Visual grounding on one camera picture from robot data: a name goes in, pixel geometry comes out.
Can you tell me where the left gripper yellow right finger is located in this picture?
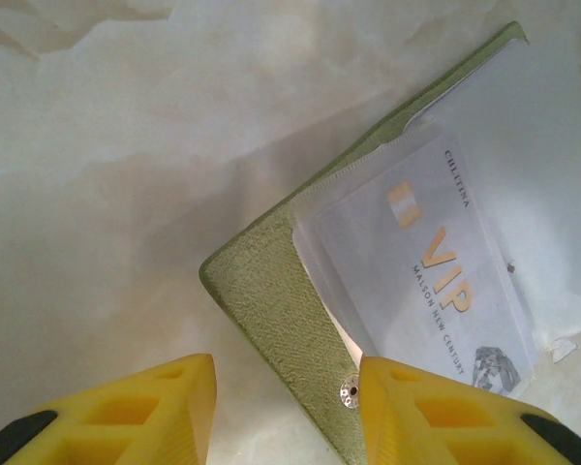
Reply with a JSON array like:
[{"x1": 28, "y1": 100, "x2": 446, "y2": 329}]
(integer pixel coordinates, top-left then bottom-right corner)
[{"x1": 357, "y1": 356, "x2": 581, "y2": 465}]

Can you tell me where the white VIP card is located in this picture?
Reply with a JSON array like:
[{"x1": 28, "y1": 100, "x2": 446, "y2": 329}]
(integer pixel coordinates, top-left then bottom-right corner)
[{"x1": 314, "y1": 134, "x2": 538, "y2": 401}]

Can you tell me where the green fabric card holder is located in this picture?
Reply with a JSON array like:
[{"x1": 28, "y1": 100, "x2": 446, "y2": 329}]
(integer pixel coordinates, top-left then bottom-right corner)
[{"x1": 198, "y1": 19, "x2": 581, "y2": 465}]

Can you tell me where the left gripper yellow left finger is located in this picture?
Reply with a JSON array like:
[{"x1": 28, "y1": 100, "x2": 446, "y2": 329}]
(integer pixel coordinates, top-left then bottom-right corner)
[{"x1": 0, "y1": 353, "x2": 219, "y2": 465}]

